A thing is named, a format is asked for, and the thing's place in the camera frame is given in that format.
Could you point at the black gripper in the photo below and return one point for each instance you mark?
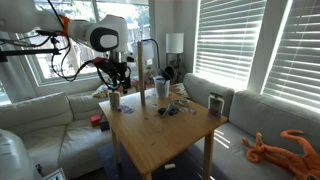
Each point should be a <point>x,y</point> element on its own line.
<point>116,71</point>

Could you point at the small black toy car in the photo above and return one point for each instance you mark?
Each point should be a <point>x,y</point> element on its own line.
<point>161,111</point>

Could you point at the white cylindrical can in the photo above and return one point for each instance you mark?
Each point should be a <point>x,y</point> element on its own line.
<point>114,100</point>

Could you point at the colourful printed cloth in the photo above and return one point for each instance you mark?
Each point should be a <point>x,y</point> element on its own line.
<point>101,91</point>

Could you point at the purple printed card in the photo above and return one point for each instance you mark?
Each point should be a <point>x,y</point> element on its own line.
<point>126,109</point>

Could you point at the upright wooden pole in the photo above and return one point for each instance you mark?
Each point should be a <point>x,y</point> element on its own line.
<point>141,76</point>

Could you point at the small dark box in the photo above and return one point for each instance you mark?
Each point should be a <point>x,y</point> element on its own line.
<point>104,125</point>

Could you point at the small red box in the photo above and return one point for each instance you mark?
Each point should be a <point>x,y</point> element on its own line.
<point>95,120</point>

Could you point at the black gooseneck desk lamp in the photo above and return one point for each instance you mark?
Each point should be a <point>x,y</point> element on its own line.
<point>168,71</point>

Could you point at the grey stick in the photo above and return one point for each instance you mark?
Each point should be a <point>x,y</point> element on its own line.
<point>166,110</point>

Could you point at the small blue toy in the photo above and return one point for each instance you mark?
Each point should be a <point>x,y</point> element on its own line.
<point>173,111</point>

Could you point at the wooden table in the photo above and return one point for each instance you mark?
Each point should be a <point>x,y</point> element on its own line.
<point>156,133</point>

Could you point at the printed magazine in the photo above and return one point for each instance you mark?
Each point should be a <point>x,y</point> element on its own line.
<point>180,90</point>

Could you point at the flat printed card pack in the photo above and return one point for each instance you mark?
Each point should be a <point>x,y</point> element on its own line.
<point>181,102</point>

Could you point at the white shade floor lamp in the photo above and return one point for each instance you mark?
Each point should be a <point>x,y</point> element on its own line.
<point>175,42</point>

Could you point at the clear plastic packet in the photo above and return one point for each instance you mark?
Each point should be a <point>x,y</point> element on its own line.
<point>189,110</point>

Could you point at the dark blue rug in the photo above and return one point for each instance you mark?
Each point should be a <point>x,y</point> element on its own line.
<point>106,160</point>

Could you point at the large glass window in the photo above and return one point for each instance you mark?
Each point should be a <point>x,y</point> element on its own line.
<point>133,13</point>

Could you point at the white leather sofa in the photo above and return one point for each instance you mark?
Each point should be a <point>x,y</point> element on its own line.
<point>43,130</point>

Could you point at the small white block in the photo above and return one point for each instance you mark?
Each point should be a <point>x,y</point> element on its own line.
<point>170,166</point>

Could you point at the white bordered board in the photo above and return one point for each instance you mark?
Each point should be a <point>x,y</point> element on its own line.
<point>55,175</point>

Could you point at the wide white window blind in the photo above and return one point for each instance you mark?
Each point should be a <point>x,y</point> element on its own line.
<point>230,43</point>

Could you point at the grey fabric sofa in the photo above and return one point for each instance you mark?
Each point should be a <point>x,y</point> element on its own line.
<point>266,120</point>

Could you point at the orange octopus plush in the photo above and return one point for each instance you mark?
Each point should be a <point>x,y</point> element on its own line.
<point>286,158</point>

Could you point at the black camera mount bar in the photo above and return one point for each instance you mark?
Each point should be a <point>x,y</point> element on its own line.
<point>30,52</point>

